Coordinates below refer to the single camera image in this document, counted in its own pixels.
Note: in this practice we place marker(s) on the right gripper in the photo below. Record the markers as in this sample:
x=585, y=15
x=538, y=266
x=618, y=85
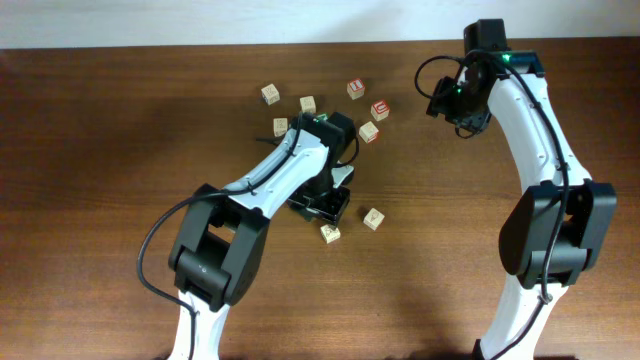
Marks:
x=439, y=100

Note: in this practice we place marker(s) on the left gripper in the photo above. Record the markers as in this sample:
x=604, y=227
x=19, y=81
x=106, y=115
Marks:
x=328, y=211

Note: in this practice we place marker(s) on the wooden block pineapple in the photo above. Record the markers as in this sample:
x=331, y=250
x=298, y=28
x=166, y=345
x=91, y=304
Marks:
x=330, y=233

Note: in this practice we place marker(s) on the wooden block blue D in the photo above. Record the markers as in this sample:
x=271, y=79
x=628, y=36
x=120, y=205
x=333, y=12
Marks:
x=373, y=219

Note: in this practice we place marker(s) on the wooden block number five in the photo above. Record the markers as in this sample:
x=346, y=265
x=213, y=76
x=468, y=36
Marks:
x=280, y=126

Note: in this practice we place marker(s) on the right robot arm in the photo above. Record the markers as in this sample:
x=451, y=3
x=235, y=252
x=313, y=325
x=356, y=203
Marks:
x=557, y=228

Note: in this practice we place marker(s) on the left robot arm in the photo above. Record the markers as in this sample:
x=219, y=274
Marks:
x=219, y=246

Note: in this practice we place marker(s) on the wooden block red edge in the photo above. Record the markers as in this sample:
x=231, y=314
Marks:
x=368, y=132

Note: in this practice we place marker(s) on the wooden block red U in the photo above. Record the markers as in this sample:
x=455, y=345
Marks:
x=380, y=110

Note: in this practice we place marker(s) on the plain wooden block centre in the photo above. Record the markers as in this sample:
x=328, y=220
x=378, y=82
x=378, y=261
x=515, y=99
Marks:
x=308, y=104

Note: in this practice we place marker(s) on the wooden block red I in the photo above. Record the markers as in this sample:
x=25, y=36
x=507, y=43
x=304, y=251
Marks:
x=356, y=88

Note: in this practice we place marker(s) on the wooden block letter K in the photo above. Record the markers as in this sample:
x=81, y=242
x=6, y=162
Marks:
x=270, y=94

